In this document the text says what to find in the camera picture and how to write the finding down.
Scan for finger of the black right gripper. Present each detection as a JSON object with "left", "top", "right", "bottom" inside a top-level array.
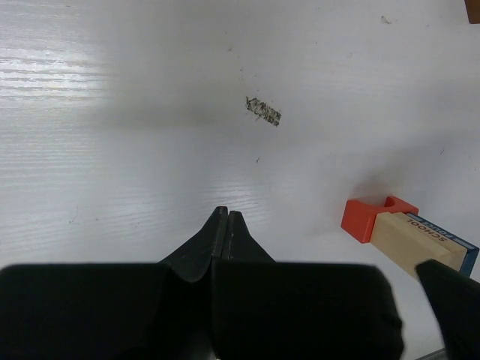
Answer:
[{"left": 415, "top": 259, "right": 479, "bottom": 359}]

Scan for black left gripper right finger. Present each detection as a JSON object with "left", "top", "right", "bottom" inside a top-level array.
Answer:
[{"left": 211, "top": 211, "right": 404, "bottom": 359}]

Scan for brown balloon wood block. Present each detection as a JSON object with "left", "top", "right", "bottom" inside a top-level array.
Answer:
[{"left": 464, "top": 0, "right": 480, "bottom": 24}]

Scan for natural long wood block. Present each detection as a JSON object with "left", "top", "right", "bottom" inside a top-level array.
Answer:
[{"left": 370, "top": 213, "right": 447, "bottom": 278}]

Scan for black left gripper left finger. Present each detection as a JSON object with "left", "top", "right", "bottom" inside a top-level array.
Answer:
[{"left": 1, "top": 207, "right": 228, "bottom": 359}]

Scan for red arch wood block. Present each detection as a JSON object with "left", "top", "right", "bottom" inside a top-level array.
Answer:
[{"left": 340, "top": 196, "right": 419, "bottom": 244}]

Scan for blue wood block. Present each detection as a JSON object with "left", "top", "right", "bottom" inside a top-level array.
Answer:
[{"left": 406, "top": 213, "right": 479, "bottom": 278}]

